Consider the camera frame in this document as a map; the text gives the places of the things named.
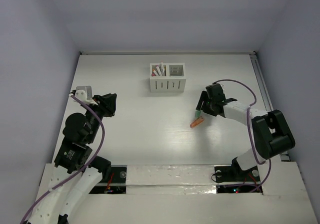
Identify green correction tape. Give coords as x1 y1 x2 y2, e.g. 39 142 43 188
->
194 110 202 119

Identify white marker purple cap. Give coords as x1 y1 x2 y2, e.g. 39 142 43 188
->
156 65 163 76

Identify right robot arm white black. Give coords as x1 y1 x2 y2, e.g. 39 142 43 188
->
195 82 296 182

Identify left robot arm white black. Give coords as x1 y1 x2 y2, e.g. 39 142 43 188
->
21 90 117 224

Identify white two-compartment slotted organizer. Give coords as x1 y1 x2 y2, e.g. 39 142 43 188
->
149 63 187 93

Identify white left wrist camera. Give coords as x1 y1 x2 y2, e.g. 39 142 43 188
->
70 85 97 105

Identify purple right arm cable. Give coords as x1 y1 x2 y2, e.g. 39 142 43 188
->
214 79 272 194

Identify aluminium rail right side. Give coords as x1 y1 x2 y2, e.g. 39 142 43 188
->
249 52 291 162

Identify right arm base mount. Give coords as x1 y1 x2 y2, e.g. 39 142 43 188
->
210 166 263 194

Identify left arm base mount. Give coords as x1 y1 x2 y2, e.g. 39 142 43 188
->
96 165 127 194

